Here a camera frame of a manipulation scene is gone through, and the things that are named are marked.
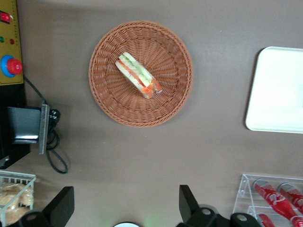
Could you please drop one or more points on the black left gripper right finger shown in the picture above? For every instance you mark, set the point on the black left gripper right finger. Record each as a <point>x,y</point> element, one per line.
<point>189,208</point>

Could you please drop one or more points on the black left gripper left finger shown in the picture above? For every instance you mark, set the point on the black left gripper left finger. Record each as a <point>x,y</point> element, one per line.
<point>59,205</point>

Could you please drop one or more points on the plastic-wrapped sandwich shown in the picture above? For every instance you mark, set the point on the plastic-wrapped sandwich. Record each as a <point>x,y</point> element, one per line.
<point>138,75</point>

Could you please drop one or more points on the round brown wicker basket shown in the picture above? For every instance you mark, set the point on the round brown wicker basket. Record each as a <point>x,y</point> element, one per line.
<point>111,94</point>

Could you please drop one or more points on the white plastic tray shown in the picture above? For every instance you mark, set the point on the white plastic tray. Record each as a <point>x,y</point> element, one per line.
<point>279,89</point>

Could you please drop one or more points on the bread in plastic bag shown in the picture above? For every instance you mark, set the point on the bread in plastic bag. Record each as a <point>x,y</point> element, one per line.
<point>14,196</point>

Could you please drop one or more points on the clear acrylic can rack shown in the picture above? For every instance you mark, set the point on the clear acrylic can rack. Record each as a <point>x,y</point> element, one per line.
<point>241,196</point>

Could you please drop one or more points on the white round disc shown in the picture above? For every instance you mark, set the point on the white round disc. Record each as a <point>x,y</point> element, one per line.
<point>126,224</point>

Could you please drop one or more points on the grey metal plate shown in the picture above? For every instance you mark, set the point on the grey metal plate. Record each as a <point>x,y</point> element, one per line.
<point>44,130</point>

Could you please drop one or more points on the red emergency stop button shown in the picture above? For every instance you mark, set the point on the red emergency stop button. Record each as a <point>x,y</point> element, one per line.
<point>13,66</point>

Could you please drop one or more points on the yellow control box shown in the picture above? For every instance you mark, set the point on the yellow control box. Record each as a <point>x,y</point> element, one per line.
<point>10,30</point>

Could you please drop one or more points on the black frame block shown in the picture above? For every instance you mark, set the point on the black frame block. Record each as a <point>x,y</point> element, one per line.
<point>11,94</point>

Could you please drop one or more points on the red rocker switch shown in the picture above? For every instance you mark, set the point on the red rocker switch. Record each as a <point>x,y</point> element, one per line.
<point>5,17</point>

